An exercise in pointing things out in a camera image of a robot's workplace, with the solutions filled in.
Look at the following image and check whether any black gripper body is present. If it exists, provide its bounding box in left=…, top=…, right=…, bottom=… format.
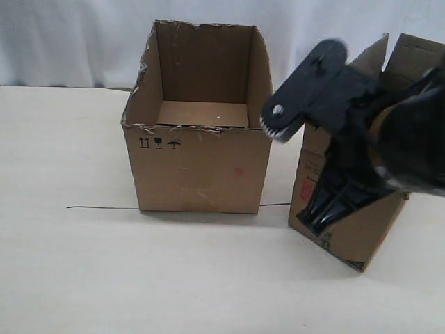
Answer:
left=332, top=69, right=435, bottom=195

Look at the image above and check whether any printed cardboard box with flaps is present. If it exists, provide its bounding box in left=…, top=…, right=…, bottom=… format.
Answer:
left=287, top=33, right=445, bottom=273

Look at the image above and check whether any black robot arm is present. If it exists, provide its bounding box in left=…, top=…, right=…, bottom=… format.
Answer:
left=260, top=34, right=444, bottom=236

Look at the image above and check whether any large open cardboard box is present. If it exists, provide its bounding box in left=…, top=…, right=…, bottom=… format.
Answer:
left=121, top=20, right=273, bottom=214

